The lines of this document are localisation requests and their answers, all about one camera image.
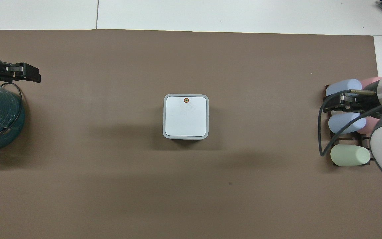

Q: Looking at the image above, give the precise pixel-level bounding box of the pink foam cylinder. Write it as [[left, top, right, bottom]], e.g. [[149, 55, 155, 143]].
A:
[[357, 116, 381, 135], [359, 77, 382, 91]]

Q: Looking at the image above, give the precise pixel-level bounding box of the white square trash can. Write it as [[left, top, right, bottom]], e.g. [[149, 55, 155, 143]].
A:
[[162, 94, 210, 140]]

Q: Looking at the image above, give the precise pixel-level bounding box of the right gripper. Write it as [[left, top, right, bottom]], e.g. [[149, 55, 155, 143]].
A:
[[351, 81, 382, 115]]

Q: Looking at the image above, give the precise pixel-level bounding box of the blue foam cylinder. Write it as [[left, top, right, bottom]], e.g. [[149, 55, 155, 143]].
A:
[[325, 79, 363, 97], [328, 112, 367, 134]]

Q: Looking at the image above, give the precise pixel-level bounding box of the green foam cylinder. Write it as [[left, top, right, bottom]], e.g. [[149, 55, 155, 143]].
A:
[[330, 145, 371, 167]]

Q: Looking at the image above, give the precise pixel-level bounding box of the black rack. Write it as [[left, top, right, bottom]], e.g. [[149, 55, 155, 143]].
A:
[[323, 84, 376, 167]]

